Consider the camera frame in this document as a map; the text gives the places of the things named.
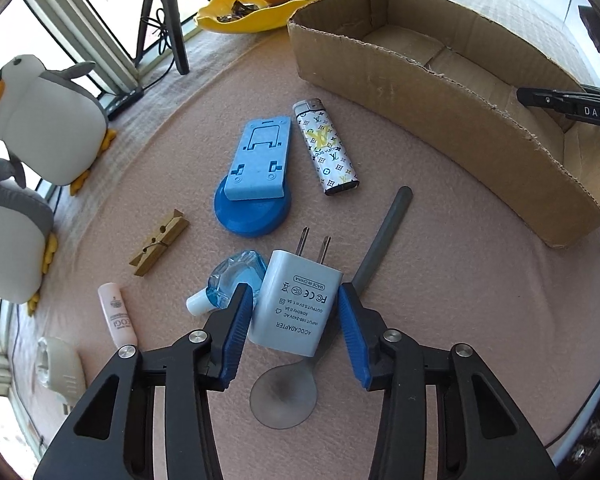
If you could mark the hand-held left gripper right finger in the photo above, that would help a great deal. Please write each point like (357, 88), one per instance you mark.
(352, 330)

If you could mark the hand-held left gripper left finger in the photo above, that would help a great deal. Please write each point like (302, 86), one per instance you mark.
(237, 330)

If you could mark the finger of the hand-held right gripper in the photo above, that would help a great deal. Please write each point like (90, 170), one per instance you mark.
(545, 97)

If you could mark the blue dropper bottle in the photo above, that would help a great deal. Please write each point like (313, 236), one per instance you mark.
(230, 272)

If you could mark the white power adapter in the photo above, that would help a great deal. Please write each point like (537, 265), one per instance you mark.
(295, 305)

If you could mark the grey spoon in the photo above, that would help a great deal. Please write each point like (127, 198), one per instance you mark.
(282, 400)

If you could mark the pink lip balm tube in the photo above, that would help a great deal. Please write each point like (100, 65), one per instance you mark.
(115, 315)

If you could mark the cardboard box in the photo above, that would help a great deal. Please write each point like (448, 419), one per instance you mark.
(380, 80)

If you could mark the white plug-in device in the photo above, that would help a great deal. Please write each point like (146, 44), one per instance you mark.
(60, 370)

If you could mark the white quilted blanket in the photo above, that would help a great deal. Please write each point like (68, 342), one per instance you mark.
(505, 10)

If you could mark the wooden clothespin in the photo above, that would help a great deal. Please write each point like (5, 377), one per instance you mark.
(160, 242)

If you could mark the blue phone stand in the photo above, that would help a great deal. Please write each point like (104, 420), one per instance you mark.
(257, 170)

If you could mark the patterned lighter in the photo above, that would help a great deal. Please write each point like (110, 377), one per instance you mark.
(325, 147)

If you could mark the penguin plush toy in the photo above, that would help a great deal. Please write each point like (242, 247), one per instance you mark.
(45, 120)
(10, 250)

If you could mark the pile of wrapped candies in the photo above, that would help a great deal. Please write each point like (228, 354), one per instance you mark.
(237, 11)

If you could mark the black tripod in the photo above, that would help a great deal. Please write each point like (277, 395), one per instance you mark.
(172, 15)

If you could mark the white window frame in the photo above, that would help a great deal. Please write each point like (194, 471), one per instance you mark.
(80, 20)

